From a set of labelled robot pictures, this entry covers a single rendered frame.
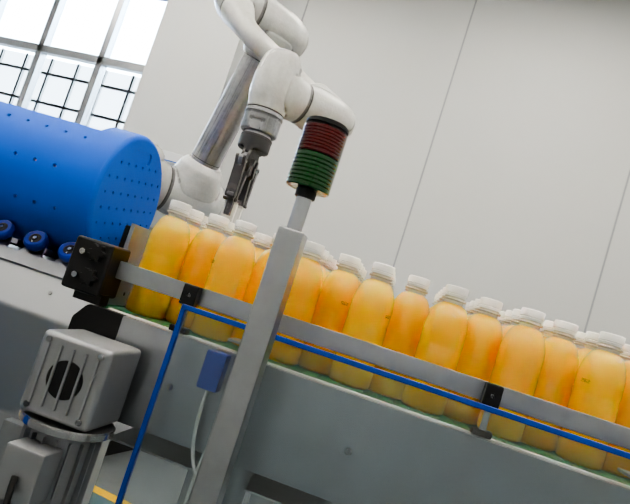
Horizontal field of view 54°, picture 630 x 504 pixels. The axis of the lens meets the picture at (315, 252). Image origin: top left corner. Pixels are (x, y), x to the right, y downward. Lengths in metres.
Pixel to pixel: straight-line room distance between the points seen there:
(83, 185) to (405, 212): 2.92
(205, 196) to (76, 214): 0.88
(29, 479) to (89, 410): 0.11
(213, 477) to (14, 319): 0.56
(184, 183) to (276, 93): 0.69
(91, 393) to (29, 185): 0.49
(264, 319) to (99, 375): 0.25
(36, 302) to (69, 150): 0.29
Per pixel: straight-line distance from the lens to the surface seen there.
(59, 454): 0.98
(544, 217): 3.88
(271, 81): 1.45
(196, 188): 2.04
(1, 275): 1.30
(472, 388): 1.00
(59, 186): 1.25
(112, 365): 0.94
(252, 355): 0.84
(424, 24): 4.40
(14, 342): 1.29
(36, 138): 1.32
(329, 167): 0.85
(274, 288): 0.84
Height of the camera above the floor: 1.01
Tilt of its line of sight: 4 degrees up
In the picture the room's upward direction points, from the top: 18 degrees clockwise
